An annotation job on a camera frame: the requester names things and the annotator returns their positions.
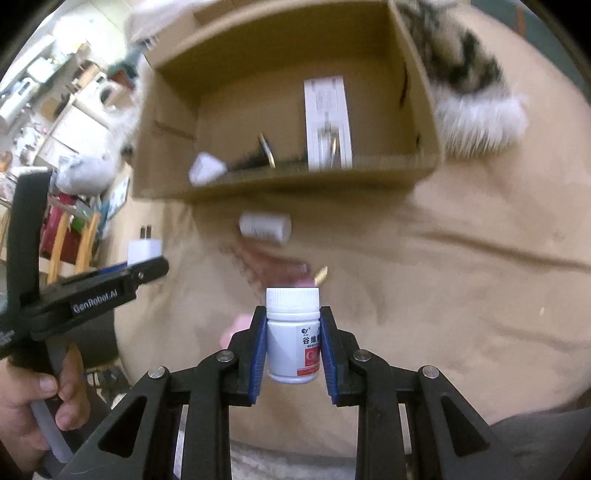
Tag wooden chair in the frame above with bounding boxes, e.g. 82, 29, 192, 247
39, 203, 102, 278

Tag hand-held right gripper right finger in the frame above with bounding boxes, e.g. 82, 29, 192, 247
320, 305, 522, 480

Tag white charger plug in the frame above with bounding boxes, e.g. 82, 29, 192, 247
127, 224, 163, 266

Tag pink rounded trinket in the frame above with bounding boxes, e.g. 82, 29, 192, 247
221, 315, 252, 349

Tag grey trousers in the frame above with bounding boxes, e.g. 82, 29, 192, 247
489, 406, 591, 480

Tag grey rubbish bag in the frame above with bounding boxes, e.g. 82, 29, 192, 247
55, 152, 118, 195

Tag pink makeup brush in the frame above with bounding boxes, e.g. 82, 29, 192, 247
231, 244, 310, 287

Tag white rounded case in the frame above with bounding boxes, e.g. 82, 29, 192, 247
188, 153, 227, 186

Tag white kitchen cabinet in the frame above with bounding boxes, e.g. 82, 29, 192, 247
37, 106, 107, 158

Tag person's left hand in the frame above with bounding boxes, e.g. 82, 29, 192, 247
0, 344, 93, 476

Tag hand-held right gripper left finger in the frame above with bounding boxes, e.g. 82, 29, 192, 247
60, 305, 269, 480

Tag plain white bottle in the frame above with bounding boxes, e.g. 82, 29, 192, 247
239, 212, 293, 244

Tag white pill bottle red label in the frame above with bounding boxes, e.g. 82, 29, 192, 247
265, 287, 321, 385

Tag fluffy black and white blanket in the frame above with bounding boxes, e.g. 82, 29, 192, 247
104, 0, 529, 160

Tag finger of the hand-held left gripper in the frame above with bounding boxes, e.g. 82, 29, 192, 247
28, 257, 171, 334

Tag black stick with red label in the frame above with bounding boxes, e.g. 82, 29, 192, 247
226, 154, 309, 172

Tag white washing machine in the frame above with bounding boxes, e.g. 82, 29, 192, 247
90, 76, 123, 109

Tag white water heater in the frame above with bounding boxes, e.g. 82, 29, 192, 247
0, 78, 38, 125

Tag white paper packet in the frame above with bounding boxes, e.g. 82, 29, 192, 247
303, 75, 354, 172

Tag brown cardboard box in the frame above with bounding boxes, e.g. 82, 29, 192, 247
131, 0, 446, 201

